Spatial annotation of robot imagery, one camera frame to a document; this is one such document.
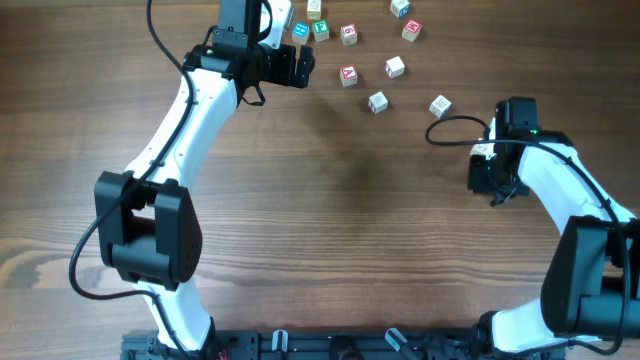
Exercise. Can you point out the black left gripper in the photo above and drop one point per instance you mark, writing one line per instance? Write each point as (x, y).
(291, 66)

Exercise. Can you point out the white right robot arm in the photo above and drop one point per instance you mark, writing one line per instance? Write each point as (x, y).
(591, 289)

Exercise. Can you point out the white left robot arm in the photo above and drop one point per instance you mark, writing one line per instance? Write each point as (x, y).
(146, 223)

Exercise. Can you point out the plain red trimmed block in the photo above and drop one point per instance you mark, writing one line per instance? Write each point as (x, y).
(378, 102)

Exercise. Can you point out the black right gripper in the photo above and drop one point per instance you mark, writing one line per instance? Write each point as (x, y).
(482, 175)

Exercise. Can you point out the plain wooden picture block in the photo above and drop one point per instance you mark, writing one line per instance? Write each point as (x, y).
(486, 150)

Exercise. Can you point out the red edged plain block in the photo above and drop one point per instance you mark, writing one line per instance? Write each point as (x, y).
(395, 67)

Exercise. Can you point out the green F letter block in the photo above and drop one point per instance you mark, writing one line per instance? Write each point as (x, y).
(321, 30)

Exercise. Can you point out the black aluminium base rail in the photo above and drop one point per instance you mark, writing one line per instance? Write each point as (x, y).
(446, 344)

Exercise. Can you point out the plain B letter block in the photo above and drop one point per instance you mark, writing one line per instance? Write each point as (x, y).
(440, 106)

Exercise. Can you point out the red M letter block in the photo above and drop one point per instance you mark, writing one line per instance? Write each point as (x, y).
(411, 30)

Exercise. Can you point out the red A letter block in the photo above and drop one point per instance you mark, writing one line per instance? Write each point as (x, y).
(348, 75)

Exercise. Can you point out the red 6 number block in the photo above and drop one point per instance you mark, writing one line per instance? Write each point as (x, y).
(349, 34)

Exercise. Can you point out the yellow letter block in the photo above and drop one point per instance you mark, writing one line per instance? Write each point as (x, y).
(314, 9)

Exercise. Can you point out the blue letter block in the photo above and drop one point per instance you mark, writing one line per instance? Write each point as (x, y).
(301, 33)

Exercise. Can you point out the blue white corner block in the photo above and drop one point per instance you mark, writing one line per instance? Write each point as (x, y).
(399, 8)

